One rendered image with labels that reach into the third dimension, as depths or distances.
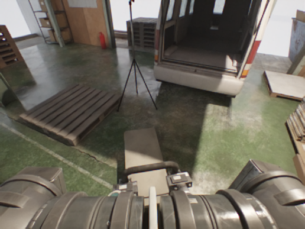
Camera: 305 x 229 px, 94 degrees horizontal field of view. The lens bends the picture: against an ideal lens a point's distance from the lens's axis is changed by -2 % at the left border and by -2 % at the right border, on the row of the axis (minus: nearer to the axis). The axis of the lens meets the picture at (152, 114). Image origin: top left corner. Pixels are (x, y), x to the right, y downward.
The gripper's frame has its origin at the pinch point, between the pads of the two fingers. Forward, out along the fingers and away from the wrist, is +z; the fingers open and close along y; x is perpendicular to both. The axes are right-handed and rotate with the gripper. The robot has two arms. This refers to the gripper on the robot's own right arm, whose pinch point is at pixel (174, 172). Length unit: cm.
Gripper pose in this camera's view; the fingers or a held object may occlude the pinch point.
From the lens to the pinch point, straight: 102.5
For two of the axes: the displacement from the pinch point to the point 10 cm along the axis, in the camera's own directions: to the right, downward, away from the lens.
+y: 9.8, -1.1, 1.4
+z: -1.7, -3.4, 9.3
